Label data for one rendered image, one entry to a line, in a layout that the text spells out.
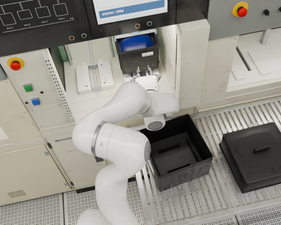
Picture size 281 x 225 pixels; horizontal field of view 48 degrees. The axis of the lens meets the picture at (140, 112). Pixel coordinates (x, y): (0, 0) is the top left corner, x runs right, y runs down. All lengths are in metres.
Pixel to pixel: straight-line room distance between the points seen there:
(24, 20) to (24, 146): 0.85
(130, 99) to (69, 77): 1.11
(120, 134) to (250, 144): 0.94
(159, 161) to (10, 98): 0.79
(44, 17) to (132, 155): 0.67
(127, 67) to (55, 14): 0.64
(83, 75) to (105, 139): 1.10
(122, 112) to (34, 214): 1.75
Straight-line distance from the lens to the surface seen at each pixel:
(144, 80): 1.39
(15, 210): 2.61
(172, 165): 1.65
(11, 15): 1.27
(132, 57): 1.71
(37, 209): 2.55
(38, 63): 1.41
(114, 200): 0.98
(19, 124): 1.73
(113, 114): 0.89
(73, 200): 2.49
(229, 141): 1.64
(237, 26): 1.49
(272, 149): 1.67
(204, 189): 1.61
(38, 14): 1.26
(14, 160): 2.02
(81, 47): 2.15
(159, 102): 1.16
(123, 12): 1.27
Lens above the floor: 2.23
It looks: 53 degrees down
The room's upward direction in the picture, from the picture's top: 7 degrees counter-clockwise
